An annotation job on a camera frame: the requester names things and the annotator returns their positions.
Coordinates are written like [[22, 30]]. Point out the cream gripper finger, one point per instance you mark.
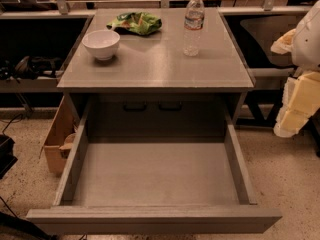
[[283, 44], [300, 101]]

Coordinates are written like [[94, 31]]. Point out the clear plastic water bottle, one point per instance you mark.
[[193, 25]]

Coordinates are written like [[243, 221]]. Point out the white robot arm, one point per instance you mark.
[[306, 43]]

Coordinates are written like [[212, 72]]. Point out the grey cabinet with top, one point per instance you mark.
[[211, 86]]

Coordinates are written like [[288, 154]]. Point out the open grey top drawer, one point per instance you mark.
[[155, 188]]

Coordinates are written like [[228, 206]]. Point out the dark office chair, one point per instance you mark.
[[264, 31]]

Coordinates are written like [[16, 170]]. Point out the green chip bag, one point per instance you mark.
[[140, 23]]

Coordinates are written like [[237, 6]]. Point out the white ceramic bowl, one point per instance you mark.
[[101, 44]]

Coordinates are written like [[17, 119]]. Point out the cardboard box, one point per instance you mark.
[[62, 126]]

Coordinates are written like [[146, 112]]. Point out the black headphones on shelf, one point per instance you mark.
[[30, 67]]

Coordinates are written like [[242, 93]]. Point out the right black drawer handle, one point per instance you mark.
[[170, 106]]

